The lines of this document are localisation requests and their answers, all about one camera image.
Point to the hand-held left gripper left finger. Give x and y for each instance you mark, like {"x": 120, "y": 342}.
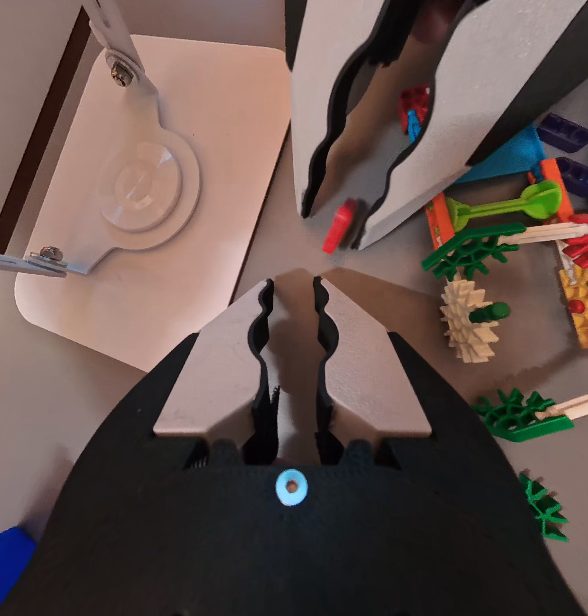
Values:
{"x": 212, "y": 385}

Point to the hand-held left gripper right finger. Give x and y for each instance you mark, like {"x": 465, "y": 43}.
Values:
{"x": 371, "y": 385}

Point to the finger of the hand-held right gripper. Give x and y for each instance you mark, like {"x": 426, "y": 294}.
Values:
{"x": 467, "y": 96}
{"x": 318, "y": 72}

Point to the multicolour toy construction model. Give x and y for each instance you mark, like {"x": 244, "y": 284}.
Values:
{"x": 496, "y": 208}

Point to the small green rod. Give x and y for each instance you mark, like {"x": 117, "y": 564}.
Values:
{"x": 491, "y": 312}

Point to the red corner connector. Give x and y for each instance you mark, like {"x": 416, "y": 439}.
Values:
{"x": 339, "y": 226}

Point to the blue plastic bin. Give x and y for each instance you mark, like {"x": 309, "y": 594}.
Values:
{"x": 7, "y": 568}

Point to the purple clip connector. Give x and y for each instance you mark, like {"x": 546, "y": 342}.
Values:
{"x": 563, "y": 132}

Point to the green fan connector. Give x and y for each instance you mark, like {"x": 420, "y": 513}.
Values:
{"x": 542, "y": 510}

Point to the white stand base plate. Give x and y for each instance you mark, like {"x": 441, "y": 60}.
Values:
{"x": 226, "y": 120}

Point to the clear acrylic bracket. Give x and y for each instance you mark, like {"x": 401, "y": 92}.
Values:
{"x": 140, "y": 187}

